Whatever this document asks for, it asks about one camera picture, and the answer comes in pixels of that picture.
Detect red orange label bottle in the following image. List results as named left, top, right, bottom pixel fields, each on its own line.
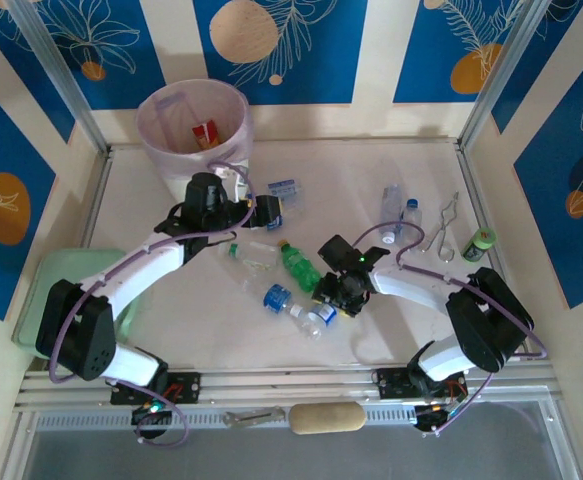
left=192, top=120, right=222, bottom=151

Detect clear bottle green label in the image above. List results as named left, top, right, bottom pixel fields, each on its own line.
left=217, top=240, right=281, bottom=275

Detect light green plastic tray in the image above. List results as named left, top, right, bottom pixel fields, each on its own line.
left=10, top=248, right=142, bottom=360

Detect beige sponge pad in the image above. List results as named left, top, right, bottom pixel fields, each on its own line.
left=288, top=401, right=367, bottom=436

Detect aluminium right frame post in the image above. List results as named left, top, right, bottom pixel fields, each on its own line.
left=456, top=0, right=548, bottom=154

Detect clear bottle white cap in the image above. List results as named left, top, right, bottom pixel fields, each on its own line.
left=380, top=183, right=405, bottom=245

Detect aluminium right side rail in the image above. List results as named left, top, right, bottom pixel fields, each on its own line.
left=454, top=142, right=532, bottom=364

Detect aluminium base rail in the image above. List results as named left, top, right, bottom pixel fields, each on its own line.
left=13, top=362, right=570, bottom=434

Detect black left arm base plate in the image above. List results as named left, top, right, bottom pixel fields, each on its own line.
left=109, top=370, right=203, bottom=406

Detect aluminium frame post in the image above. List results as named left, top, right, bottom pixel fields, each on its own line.
left=5, top=0, right=112, bottom=154
left=456, top=0, right=548, bottom=154

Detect aluminium left side rail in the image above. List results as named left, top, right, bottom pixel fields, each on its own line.
left=78, top=144, right=117, bottom=251

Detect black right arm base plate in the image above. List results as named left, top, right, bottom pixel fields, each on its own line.
left=376, top=367, right=468, bottom=401

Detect aluminium left frame post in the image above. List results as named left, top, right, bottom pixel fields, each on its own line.
left=5, top=0, right=112, bottom=154

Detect translucent pink bucket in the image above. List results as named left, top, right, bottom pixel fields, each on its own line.
left=136, top=78, right=256, bottom=182

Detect green bottle yellow cap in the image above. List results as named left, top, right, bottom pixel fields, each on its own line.
left=276, top=239, right=324, bottom=294

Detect flat metal bracket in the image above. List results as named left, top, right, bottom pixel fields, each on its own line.
left=222, top=407, right=287, bottom=429

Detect small clear bottle blue cap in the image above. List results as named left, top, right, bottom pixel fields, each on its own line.
left=400, top=198, right=425, bottom=237

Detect metal wire tongs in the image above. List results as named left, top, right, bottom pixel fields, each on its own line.
left=420, top=192, right=461, bottom=265

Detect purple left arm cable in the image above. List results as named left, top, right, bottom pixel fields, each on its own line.
left=45, top=159, right=260, bottom=449

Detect white round bin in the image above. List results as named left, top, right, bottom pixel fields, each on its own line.
left=158, top=159, right=251, bottom=204

